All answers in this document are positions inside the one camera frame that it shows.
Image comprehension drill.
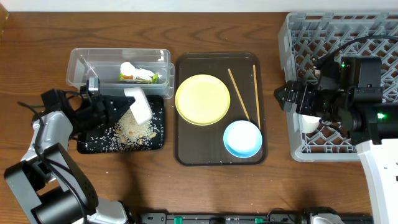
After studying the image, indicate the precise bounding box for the spilled rice food waste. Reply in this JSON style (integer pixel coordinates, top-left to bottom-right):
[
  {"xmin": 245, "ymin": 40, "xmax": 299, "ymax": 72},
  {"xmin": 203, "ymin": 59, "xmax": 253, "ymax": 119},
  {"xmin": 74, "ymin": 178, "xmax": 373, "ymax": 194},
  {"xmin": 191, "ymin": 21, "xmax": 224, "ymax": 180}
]
[{"xmin": 83, "ymin": 102, "xmax": 165, "ymax": 153}]

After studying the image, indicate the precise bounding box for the clear plastic waste bin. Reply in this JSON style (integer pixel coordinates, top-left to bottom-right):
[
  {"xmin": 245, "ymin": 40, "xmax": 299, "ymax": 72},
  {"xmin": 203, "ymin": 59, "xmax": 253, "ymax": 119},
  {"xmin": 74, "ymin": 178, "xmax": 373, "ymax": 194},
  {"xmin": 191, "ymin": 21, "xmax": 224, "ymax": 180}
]
[{"xmin": 67, "ymin": 48, "xmax": 175, "ymax": 99}]

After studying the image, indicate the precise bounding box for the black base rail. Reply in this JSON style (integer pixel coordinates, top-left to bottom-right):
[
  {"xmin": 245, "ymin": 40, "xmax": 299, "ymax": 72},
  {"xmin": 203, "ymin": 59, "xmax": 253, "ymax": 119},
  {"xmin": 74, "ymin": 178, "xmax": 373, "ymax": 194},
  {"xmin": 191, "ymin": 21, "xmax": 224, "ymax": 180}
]
[{"xmin": 136, "ymin": 207, "xmax": 374, "ymax": 224}]

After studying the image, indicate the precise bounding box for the light blue bowl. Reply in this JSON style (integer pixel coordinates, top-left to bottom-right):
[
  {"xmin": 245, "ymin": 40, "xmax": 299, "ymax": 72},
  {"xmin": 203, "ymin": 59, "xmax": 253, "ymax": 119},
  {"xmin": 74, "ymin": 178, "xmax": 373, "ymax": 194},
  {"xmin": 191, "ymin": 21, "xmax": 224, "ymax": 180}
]
[{"xmin": 223, "ymin": 120, "xmax": 263, "ymax": 159}]

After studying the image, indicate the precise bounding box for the left wooden chopstick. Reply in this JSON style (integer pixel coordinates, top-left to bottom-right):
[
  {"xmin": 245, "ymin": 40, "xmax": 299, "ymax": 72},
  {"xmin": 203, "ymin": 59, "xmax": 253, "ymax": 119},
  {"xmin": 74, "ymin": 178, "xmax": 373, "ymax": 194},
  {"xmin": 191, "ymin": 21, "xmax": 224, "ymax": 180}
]
[{"xmin": 228, "ymin": 68, "xmax": 250, "ymax": 121}]

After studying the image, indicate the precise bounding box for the wooden chopstick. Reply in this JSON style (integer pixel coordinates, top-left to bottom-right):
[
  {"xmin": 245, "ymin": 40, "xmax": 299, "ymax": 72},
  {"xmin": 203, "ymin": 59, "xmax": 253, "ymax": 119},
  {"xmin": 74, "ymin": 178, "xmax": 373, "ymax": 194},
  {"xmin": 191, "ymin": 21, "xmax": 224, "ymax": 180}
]
[
  {"xmin": 228, "ymin": 68, "xmax": 250, "ymax": 121},
  {"xmin": 252, "ymin": 64, "xmax": 261, "ymax": 130}
]

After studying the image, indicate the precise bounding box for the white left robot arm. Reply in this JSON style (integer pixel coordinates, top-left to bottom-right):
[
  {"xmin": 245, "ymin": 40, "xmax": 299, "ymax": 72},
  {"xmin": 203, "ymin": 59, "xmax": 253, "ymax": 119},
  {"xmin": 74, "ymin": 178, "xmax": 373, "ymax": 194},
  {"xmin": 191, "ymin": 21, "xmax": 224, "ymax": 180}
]
[{"xmin": 4, "ymin": 89, "xmax": 135, "ymax": 223}]

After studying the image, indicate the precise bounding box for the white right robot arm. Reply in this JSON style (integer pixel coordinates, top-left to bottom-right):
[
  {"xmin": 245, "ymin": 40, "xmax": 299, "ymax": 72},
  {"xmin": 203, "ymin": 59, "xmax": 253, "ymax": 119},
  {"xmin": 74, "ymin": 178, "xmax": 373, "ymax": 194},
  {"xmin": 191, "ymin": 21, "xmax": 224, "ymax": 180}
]
[{"xmin": 274, "ymin": 56, "xmax": 397, "ymax": 223}]

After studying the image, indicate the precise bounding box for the black waste tray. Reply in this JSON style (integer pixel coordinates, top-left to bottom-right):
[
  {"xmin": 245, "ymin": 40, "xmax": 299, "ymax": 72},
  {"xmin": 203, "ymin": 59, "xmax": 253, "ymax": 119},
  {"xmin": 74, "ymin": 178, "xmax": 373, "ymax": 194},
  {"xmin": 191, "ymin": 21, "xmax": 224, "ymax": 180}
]
[{"xmin": 76, "ymin": 95, "xmax": 166, "ymax": 155}]

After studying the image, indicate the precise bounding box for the white cup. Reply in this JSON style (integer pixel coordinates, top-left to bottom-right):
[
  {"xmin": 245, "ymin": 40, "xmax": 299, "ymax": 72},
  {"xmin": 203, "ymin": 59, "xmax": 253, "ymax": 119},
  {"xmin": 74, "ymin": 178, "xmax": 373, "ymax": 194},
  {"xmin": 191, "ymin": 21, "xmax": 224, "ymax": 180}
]
[{"xmin": 300, "ymin": 114, "xmax": 321, "ymax": 134}]

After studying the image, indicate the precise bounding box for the green snack wrapper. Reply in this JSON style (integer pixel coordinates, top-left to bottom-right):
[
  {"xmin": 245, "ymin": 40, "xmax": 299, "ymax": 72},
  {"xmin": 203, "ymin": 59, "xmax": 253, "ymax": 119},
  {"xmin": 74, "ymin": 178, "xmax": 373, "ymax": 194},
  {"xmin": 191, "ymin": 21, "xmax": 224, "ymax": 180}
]
[{"xmin": 118, "ymin": 73, "xmax": 161, "ymax": 84}]

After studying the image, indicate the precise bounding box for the yellow plate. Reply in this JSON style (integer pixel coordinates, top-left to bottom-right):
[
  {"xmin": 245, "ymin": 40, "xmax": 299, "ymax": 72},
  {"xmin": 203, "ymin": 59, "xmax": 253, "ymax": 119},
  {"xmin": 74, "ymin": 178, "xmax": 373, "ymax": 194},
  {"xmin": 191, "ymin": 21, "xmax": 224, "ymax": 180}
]
[{"xmin": 175, "ymin": 74, "xmax": 231, "ymax": 126}]

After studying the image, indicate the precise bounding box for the grey dishwasher rack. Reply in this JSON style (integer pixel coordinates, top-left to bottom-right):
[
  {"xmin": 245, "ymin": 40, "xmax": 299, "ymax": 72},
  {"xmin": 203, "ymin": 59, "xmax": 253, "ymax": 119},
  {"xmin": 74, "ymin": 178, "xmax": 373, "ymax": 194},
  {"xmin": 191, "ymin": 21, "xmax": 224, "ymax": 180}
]
[{"xmin": 278, "ymin": 12, "xmax": 397, "ymax": 162}]

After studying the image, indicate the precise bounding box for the dark brown serving tray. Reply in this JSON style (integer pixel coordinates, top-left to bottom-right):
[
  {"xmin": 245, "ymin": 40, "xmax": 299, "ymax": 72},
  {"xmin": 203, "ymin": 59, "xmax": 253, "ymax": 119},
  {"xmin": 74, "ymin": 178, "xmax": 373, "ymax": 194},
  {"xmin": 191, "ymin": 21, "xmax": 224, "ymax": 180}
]
[{"xmin": 174, "ymin": 52, "xmax": 268, "ymax": 166}]

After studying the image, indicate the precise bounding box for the right wooden chopstick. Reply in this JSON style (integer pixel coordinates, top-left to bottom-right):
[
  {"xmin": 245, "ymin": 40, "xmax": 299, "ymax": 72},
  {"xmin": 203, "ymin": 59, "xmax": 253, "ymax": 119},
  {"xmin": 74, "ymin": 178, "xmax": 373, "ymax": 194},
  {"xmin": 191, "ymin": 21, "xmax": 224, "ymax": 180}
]
[{"xmin": 252, "ymin": 64, "xmax": 261, "ymax": 130}]

